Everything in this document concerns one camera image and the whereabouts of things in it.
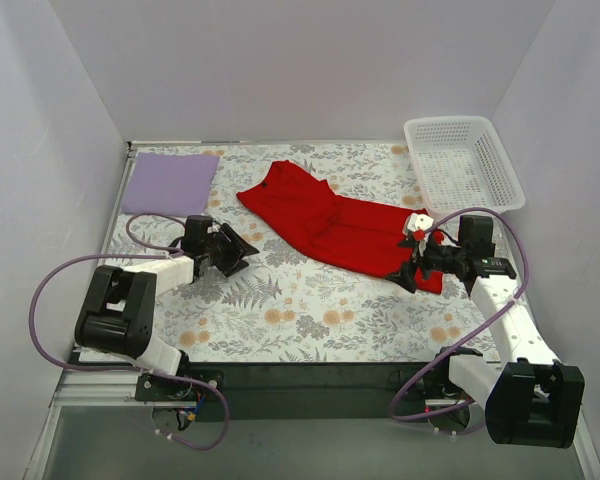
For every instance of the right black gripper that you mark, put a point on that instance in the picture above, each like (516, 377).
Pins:
(419, 258)

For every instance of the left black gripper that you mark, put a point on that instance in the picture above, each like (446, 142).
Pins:
(225, 249)

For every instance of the red t shirt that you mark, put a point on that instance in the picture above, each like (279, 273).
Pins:
(355, 235)

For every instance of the white plastic basket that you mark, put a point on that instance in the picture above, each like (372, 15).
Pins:
(460, 162)

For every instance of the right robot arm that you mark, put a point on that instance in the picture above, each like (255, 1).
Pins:
(528, 395)

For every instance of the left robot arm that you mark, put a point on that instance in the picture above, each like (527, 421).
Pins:
(118, 311)

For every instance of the floral table cloth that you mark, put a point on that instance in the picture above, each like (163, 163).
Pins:
(287, 307)

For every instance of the folded purple t shirt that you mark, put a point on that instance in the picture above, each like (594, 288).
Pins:
(174, 185)

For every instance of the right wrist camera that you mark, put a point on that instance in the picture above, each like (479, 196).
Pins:
(418, 222)

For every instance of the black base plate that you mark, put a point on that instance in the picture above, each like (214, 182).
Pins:
(303, 390)

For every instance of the aluminium frame rail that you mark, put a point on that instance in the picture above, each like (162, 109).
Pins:
(96, 389)

